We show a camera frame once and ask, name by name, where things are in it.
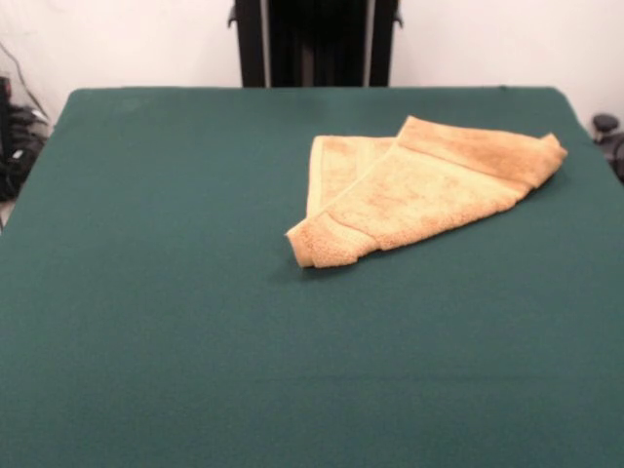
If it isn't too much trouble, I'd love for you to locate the thin grey cable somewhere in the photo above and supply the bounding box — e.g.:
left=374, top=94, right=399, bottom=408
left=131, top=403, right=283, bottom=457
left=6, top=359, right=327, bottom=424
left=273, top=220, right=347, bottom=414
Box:
left=0, top=41, right=50, bottom=119

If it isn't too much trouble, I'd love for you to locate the dark stand base with knob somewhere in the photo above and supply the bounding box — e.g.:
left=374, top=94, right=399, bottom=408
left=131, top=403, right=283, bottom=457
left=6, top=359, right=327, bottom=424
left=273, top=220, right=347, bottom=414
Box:
left=592, top=113, right=624, bottom=185
left=0, top=75, right=50, bottom=202

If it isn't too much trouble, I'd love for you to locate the dark green table cloth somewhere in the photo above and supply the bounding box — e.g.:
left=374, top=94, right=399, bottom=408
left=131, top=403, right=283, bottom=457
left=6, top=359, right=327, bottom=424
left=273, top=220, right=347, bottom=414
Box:
left=0, top=85, right=624, bottom=468

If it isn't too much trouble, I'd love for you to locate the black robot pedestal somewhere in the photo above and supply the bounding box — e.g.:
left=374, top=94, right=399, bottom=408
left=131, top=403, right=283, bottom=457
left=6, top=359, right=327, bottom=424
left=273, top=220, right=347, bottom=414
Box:
left=226, top=0, right=405, bottom=89

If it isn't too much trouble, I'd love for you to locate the tan terry towel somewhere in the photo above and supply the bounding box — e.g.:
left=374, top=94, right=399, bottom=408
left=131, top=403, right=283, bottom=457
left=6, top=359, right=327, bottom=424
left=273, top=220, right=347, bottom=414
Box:
left=283, top=114, right=569, bottom=270

